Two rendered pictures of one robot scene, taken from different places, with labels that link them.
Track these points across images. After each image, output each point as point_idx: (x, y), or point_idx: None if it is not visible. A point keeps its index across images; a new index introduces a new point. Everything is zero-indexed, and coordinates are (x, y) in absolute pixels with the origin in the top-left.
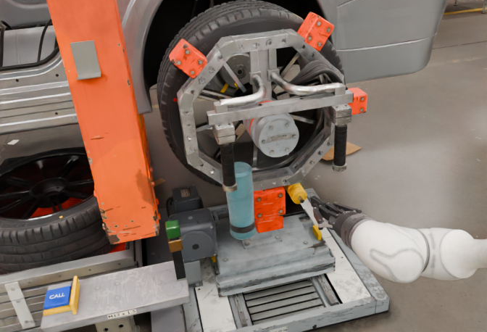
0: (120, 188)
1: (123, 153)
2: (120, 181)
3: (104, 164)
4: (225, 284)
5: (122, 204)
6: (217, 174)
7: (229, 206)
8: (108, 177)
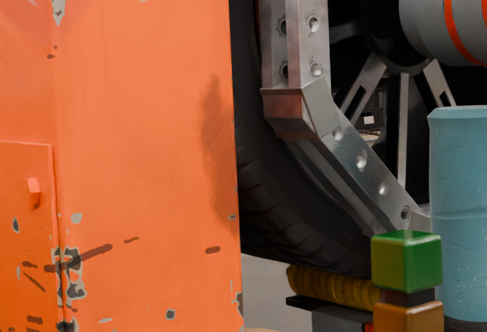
0: (147, 149)
1: None
2: (151, 119)
3: (106, 30)
4: None
5: (146, 230)
6: (372, 171)
7: (461, 248)
8: (111, 92)
